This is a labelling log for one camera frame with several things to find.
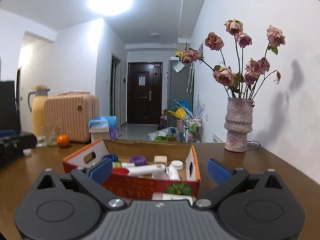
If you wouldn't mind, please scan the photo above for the white long tube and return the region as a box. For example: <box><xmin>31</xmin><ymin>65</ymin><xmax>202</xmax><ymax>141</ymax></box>
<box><xmin>128</xmin><ymin>164</ymin><xmax>167</xmax><ymax>177</ymax></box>

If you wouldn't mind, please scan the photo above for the metal wire trolley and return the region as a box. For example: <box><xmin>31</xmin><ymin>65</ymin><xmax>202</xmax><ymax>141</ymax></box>
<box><xmin>183</xmin><ymin>118</ymin><xmax>202</xmax><ymax>142</ymax></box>

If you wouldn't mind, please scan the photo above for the purple coral decoration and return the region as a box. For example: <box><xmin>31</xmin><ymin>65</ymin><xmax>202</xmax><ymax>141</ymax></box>
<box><xmin>195</xmin><ymin>94</ymin><xmax>205</xmax><ymax>119</ymax></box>

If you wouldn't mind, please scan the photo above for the small white cap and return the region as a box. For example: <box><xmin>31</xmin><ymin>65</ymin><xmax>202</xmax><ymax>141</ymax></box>
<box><xmin>23</xmin><ymin>149</ymin><xmax>31</xmax><ymax>157</ymax></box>

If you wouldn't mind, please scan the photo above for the ceiling lamp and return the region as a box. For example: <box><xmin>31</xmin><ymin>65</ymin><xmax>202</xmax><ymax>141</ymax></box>
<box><xmin>86</xmin><ymin>0</ymin><xmax>135</xmax><ymax>17</ymax></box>

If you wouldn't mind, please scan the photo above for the red lid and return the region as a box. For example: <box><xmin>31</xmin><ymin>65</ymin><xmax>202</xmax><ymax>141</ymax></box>
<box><xmin>112</xmin><ymin>168</ymin><xmax>130</xmax><ymax>176</ymax></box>

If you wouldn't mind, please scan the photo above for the blue round lid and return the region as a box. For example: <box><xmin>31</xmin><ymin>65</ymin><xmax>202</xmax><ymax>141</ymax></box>
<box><xmin>103</xmin><ymin>154</ymin><xmax>118</xmax><ymax>162</ymax></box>

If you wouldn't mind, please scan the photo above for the yellow watering can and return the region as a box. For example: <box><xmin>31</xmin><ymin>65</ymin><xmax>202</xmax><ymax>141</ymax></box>
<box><xmin>168</xmin><ymin>107</ymin><xmax>187</xmax><ymax>120</ymax></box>

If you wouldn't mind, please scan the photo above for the yellow thermos jug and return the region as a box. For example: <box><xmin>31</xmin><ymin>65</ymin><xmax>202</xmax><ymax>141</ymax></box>
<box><xmin>27</xmin><ymin>85</ymin><xmax>50</xmax><ymax>137</ymax></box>

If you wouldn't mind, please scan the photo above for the pink ribbed suitcase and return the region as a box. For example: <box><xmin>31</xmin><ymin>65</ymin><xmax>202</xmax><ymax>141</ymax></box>
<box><xmin>44</xmin><ymin>90</ymin><xmax>100</xmax><ymax>143</ymax></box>

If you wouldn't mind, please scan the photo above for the orange cardboard box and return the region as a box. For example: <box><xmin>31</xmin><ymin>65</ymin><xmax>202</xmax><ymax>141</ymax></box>
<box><xmin>62</xmin><ymin>139</ymin><xmax>201</xmax><ymax>199</ymax></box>

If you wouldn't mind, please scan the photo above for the clear drinking glass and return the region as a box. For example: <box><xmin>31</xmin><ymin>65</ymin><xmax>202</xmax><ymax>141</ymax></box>
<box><xmin>44</xmin><ymin>119</ymin><xmax>61</xmax><ymax>147</ymax></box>

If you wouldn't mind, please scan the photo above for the dark brown entrance door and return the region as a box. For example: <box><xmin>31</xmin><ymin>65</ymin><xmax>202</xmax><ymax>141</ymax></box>
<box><xmin>127</xmin><ymin>62</ymin><xmax>162</xmax><ymax>125</ymax></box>

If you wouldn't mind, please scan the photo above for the white cosmetic tube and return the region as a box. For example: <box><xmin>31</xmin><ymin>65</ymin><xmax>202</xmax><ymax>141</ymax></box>
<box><xmin>151</xmin><ymin>192</ymin><xmax>196</xmax><ymax>205</ymax></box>

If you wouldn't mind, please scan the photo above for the beige small box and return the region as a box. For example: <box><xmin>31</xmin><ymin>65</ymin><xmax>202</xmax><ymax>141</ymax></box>
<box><xmin>154</xmin><ymin>155</ymin><xmax>168</xmax><ymax>165</ymax></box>

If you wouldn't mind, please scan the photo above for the green transparent bottle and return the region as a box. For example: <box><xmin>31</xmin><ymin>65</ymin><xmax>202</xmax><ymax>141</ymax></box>
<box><xmin>112</xmin><ymin>161</ymin><xmax>135</xmax><ymax>168</ymax></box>

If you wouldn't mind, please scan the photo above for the grey refrigerator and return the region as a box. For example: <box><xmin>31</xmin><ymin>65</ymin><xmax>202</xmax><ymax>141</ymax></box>
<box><xmin>167</xmin><ymin>57</ymin><xmax>194</xmax><ymax>112</ymax></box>

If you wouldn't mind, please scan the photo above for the pink textured vase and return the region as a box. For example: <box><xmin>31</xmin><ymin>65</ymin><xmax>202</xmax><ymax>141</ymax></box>
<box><xmin>225</xmin><ymin>98</ymin><xmax>254</xmax><ymax>153</ymax></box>

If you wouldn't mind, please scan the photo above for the purple round lid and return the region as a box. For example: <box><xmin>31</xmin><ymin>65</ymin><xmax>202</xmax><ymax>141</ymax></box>
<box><xmin>130</xmin><ymin>155</ymin><xmax>147</xmax><ymax>166</ymax></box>

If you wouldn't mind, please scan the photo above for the black monitor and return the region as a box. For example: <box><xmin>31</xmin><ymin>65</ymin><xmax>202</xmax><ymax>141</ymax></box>
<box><xmin>0</xmin><ymin>81</ymin><xmax>21</xmax><ymax>134</ymax></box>

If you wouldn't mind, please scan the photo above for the beige tissue box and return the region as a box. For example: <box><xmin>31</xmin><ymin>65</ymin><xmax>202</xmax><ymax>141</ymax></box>
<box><xmin>89</xmin><ymin>128</ymin><xmax>110</xmax><ymax>142</ymax></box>

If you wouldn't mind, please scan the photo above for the orange fruit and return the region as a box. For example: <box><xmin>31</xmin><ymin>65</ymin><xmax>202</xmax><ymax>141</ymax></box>
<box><xmin>56</xmin><ymin>134</ymin><xmax>70</xmax><ymax>148</ymax></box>

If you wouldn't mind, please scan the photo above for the blue tissue pack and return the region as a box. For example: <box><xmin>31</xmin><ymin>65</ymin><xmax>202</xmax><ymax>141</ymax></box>
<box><xmin>88</xmin><ymin>115</ymin><xmax>118</xmax><ymax>140</ymax></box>

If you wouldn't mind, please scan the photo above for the white wall panel box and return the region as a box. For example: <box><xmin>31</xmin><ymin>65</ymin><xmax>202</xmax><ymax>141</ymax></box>
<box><xmin>197</xmin><ymin>40</ymin><xmax>204</xmax><ymax>60</ymax></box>

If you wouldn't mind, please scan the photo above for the white round jar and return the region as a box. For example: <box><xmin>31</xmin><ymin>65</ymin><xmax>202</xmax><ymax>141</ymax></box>
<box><xmin>170</xmin><ymin>160</ymin><xmax>183</xmax><ymax>170</ymax></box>

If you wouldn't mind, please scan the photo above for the dried pink rose bouquet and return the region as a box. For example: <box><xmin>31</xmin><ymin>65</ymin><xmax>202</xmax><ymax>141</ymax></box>
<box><xmin>180</xmin><ymin>19</ymin><xmax>286</xmax><ymax>100</ymax></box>

